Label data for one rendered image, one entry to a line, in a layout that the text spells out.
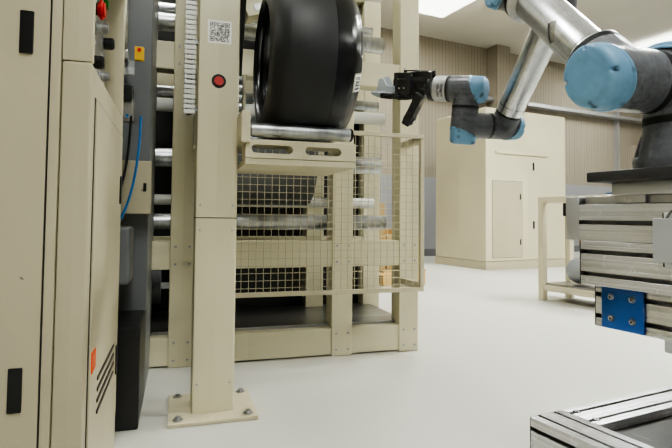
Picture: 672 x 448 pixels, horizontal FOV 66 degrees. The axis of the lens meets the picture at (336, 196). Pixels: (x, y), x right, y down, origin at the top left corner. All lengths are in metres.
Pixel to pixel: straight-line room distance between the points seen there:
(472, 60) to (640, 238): 8.69
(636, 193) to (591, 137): 10.55
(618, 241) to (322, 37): 1.00
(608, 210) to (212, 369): 1.22
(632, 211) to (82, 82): 1.04
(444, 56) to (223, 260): 7.92
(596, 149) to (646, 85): 10.70
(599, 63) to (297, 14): 0.94
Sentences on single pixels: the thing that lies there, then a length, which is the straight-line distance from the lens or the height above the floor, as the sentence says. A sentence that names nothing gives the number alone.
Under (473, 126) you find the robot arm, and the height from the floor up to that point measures 0.88.
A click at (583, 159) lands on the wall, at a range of 11.42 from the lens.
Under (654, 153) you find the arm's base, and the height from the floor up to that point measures 0.75.
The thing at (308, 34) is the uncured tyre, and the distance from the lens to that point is 1.64.
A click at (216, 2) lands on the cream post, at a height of 1.32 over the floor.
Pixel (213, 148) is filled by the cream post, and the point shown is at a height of 0.84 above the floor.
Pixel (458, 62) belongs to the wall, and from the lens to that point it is 9.48.
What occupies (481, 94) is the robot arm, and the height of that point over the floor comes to 0.97.
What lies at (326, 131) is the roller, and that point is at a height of 0.90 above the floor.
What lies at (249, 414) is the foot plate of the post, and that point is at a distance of 1.77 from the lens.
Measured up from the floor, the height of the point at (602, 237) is 0.59.
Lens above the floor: 0.63
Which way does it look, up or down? 2 degrees up
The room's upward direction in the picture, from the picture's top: 1 degrees clockwise
